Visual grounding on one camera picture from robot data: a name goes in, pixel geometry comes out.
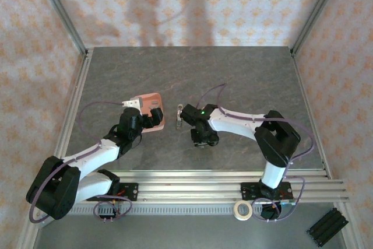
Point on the small metal parts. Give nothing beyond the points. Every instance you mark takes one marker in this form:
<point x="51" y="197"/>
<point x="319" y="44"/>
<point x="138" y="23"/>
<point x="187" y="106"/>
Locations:
<point x="178" y="125"/>

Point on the pink plastic tray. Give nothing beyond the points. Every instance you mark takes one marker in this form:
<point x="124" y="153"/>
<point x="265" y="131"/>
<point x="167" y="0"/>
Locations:
<point x="145" y="100"/>

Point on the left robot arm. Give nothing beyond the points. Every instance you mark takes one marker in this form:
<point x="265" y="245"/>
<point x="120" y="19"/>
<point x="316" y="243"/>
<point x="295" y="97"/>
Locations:
<point x="87" y="155"/>

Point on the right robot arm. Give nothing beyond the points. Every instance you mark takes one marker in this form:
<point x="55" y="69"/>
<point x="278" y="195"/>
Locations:
<point x="239" y="120"/>

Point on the long grey staple strip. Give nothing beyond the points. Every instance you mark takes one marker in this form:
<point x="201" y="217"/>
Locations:
<point x="154" y="104"/>

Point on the aluminium mounting rails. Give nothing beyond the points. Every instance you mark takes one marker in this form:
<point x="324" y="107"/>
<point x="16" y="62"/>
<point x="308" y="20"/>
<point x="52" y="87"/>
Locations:
<point x="189" y="187"/>

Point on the white tape roll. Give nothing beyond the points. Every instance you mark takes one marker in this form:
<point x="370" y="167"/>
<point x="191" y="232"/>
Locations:
<point x="243" y="217"/>

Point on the black extrusion piece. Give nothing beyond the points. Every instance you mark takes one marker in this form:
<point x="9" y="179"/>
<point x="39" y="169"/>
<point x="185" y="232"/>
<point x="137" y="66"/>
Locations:
<point x="327" y="225"/>

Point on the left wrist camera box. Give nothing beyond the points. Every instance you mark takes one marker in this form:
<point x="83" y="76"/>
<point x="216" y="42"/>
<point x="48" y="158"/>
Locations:
<point x="132" y="103"/>

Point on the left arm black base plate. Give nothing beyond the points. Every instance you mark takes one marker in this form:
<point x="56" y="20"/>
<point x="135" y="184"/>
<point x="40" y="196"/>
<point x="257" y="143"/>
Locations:
<point x="131" y="190"/>

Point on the aluminium side rail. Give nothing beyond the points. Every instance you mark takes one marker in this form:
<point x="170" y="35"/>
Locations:
<point x="79" y="85"/>
<point x="304" y="91"/>

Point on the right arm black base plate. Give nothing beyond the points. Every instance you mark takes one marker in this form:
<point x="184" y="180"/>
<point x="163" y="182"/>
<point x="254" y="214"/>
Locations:
<point x="247" y="190"/>

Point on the aluminium frame post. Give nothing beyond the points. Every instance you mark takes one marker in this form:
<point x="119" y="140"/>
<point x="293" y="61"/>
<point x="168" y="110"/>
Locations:
<point x="316" y="13"/>
<point x="62" y="13"/>

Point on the aluminium frame leg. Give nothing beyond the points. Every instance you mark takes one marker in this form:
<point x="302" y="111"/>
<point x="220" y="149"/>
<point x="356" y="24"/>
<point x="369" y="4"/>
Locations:
<point x="352" y="228"/>
<point x="29" y="231"/>

